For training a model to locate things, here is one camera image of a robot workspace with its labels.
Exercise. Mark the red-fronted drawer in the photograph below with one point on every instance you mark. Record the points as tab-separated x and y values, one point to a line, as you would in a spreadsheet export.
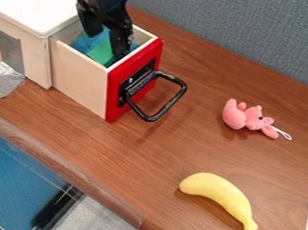
92	82

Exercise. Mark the grey tape strip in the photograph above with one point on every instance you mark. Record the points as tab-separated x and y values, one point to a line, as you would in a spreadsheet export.
3	75

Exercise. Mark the pink plush toy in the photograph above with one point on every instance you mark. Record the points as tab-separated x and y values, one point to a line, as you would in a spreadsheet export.
246	117

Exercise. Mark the white cabinet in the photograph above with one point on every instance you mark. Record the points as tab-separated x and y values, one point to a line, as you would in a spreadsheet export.
31	7

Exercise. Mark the blue toy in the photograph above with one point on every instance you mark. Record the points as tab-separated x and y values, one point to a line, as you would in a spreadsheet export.
84	43

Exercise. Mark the green toy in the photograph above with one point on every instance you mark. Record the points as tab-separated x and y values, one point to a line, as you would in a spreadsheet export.
102	52

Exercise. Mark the yellow toy banana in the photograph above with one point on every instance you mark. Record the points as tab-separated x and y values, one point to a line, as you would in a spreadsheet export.
222	193

